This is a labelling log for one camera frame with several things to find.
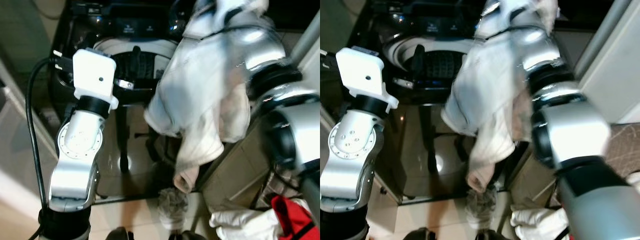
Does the pale white denim garment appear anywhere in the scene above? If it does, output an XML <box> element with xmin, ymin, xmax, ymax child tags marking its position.
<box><xmin>441</xmin><ymin>0</ymin><xmax>558</xmax><ymax>194</ymax></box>
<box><xmin>144</xmin><ymin>0</ymin><xmax>252</xmax><ymax>194</ymax></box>

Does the black top-loading washing machine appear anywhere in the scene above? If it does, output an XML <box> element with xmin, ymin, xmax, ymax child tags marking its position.
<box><xmin>47</xmin><ymin>0</ymin><xmax>211</xmax><ymax>206</ymax></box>
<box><xmin>345</xmin><ymin>0</ymin><xmax>501</xmax><ymax>206</ymax></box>

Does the red cloth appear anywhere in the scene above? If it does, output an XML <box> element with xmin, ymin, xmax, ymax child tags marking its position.
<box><xmin>271</xmin><ymin>195</ymin><xmax>321</xmax><ymax>240</ymax></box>

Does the grey fuzzy cloth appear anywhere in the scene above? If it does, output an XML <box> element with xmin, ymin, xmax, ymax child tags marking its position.
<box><xmin>465</xmin><ymin>190</ymin><xmax>498</xmax><ymax>231</ymax></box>
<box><xmin>157</xmin><ymin>187</ymin><xmax>190</xmax><ymax>231</ymax></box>

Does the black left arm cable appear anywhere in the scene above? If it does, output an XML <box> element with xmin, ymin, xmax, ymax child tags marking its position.
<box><xmin>25</xmin><ymin>50</ymin><xmax>76</xmax><ymax>240</ymax></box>

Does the white cabinet panel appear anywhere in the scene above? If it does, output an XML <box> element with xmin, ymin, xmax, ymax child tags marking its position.
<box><xmin>575</xmin><ymin>0</ymin><xmax>640</xmax><ymax>124</ymax></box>
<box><xmin>290</xmin><ymin>10</ymin><xmax>321</xmax><ymax>78</ymax></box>

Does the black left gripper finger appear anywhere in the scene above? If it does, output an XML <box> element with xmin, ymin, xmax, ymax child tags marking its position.
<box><xmin>131</xmin><ymin>46</ymin><xmax>142</xmax><ymax>79</ymax></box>
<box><xmin>414</xmin><ymin>44</ymin><xmax>426</xmax><ymax>77</ymax></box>

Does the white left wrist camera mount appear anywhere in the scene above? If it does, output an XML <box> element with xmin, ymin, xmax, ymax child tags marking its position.
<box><xmin>336</xmin><ymin>46</ymin><xmax>400</xmax><ymax>112</ymax></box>
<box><xmin>72</xmin><ymin>48</ymin><xmax>120</xmax><ymax>112</ymax></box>

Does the white crumpled garment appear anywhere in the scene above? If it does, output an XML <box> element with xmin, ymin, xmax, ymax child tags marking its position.
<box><xmin>209</xmin><ymin>199</ymin><xmax>286</xmax><ymax>240</ymax></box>
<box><xmin>510</xmin><ymin>205</ymin><xmax>568</xmax><ymax>240</ymax></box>

